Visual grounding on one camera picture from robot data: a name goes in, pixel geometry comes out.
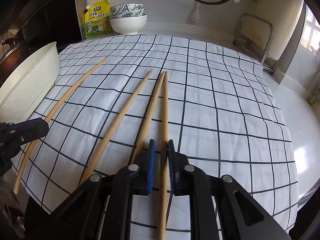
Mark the large white basin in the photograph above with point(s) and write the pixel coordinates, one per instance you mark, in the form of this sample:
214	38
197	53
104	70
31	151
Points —
29	83

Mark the yellow green seasoning pouch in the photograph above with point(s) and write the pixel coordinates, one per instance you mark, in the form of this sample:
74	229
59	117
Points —
97	19

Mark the white wall pipe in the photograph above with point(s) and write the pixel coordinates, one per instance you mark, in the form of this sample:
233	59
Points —
195	14

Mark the white ceramic bowl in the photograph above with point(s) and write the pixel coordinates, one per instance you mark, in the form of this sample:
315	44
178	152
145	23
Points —
128	25

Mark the blue patterned bowl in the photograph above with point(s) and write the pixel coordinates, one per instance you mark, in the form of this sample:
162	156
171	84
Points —
124	8
134	13

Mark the wooden chopstick three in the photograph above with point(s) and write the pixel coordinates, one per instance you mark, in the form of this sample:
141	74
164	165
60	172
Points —
148	118

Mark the red cooking pot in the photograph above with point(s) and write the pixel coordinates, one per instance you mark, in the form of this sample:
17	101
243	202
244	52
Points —
16	54

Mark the metal rack with board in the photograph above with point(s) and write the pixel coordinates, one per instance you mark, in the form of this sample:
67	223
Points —
255	35

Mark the wooden chopstick one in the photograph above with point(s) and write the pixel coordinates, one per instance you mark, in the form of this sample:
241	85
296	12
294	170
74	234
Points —
48	118

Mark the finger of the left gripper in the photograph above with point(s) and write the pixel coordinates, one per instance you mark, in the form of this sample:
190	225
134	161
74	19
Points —
13	136

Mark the checkered white tablecloth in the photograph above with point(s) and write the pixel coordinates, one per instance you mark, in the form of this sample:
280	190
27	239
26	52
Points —
221	116

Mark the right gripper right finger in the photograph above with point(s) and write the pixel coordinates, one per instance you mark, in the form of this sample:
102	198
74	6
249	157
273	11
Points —
220	208

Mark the wooden chopstick four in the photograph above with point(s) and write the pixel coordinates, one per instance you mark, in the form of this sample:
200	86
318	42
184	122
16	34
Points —
162	216

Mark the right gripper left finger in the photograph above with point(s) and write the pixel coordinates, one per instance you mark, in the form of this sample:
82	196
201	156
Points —
101	207

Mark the wooden chopstick two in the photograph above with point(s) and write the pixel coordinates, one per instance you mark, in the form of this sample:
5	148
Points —
111	130

